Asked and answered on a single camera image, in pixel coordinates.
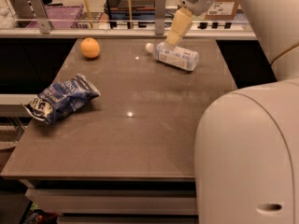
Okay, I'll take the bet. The metal railing bracket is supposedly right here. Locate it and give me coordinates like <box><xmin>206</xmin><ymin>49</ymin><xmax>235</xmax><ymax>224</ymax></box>
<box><xmin>29</xmin><ymin>0</ymin><xmax>51</xmax><ymax>34</ymax></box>
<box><xmin>155</xmin><ymin>0</ymin><xmax>165</xmax><ymax>35</ymax></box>

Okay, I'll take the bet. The blue chip bag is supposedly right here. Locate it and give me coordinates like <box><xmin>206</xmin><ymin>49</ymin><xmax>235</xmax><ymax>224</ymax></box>
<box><xmin>23</xmin><ymin>74</ymin><xmax>101</xmax><ymax>125</ymax></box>

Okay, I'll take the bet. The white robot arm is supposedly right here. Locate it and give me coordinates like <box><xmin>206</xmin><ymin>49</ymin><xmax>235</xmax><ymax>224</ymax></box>
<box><xmin>194</xmin><ymin>0</ymin><xmax>299</xmax><ymax>224</ymax></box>

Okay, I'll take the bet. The grey table with drawers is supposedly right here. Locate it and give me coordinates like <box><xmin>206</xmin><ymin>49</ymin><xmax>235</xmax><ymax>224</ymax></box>
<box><xmin>1</xmin><ymin>39</ymin><xmax>235</xmax><ymax>218</ymax></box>

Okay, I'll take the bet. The orange topped cart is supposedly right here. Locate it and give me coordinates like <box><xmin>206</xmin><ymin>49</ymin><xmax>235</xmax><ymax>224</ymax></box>
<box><xmin>104</xmin><ymin>0</ymin><xmax>156</xmax><ymax>28</ymax></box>

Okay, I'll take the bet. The orange fruit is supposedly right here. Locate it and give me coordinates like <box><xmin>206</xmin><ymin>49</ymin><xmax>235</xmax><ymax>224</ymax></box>
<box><xmin>80</xmin><ymin>37</ymin><xmax>100</xmax><ymax>59</ymax></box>

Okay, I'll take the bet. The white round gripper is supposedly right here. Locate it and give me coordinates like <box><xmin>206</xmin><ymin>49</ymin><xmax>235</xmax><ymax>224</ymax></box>
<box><xmin>164</xmin><ymin>0</ymin><xmax>214</xmax><ymax>50</ymax></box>

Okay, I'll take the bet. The middle metal railing bracket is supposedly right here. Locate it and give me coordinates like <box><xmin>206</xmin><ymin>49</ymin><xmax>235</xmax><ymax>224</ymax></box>
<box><xmin>155</xmin><ymin>0</ymin><xmax>165</xmax><ymax>35</ymax></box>

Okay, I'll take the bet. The purple plastic crate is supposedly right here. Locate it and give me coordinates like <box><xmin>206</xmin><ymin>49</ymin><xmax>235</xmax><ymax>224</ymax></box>
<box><xmin>26</xmin><ymin>4</ymin><xmax>85</xmax><ymax>30</ymax></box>

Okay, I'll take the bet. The yellow pole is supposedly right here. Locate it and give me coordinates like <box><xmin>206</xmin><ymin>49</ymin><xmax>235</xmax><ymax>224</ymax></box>
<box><xmin>84</xmin><ymin>0</ymin><xmax>93</xmax><ymax>29</ymax></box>

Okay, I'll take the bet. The left metal railing bracket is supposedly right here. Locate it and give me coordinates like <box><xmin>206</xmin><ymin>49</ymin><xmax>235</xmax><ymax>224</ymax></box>
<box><xmin>29</xmin><ymin>0</ymin><xmax>51</xmax><ymax>34</ymax></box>

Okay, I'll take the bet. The blue labelled plastic bottle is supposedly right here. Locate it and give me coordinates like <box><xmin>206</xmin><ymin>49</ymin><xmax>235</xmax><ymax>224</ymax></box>
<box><xmin>145</xmin><ymin>42</ymin><xmax>199</xmax><ymax>72</ymax></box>

